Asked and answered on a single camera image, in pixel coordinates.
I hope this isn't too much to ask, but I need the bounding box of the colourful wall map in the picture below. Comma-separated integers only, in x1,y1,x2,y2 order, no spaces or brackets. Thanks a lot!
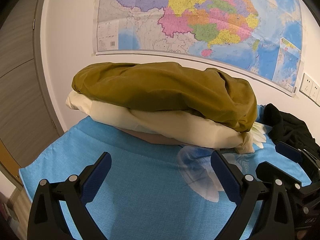
94,0,304,98

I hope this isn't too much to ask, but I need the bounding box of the black garment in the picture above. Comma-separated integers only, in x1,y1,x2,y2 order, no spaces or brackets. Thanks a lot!
262,103,320,153

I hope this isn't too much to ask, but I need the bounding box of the white wall socket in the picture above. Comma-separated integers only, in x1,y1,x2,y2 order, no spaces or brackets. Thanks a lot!
299,73,314,96
309,81,320,103

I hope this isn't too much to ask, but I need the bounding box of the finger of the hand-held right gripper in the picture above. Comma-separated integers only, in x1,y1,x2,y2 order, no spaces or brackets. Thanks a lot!
255,161,320,201
275,141,320,181

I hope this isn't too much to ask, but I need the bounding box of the olive green garment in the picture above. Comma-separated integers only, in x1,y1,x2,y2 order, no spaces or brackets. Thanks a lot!
71,62,258,133

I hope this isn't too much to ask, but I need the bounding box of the grey wooden door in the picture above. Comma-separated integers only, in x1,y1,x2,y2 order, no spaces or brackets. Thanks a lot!
0,0,67,193

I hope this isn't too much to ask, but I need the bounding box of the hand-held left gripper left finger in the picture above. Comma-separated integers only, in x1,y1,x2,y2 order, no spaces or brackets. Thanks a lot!
27,151,112,240

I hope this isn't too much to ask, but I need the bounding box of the brown cloth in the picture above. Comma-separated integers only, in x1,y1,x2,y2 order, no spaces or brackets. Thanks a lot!
117,126,186,147

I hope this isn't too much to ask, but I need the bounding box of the pale yellow cloth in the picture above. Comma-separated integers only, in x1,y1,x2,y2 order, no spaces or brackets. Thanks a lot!
250,122,266,149

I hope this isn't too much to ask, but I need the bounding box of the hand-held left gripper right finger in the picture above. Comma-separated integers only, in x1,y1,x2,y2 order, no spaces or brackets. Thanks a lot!
210,150,295,240

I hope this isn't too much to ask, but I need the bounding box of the cream garment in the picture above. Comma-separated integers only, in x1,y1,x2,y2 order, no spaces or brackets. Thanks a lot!
65,90,255,154

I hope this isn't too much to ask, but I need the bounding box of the blue blanket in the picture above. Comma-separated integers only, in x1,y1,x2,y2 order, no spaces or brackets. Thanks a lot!
19,104,320,240

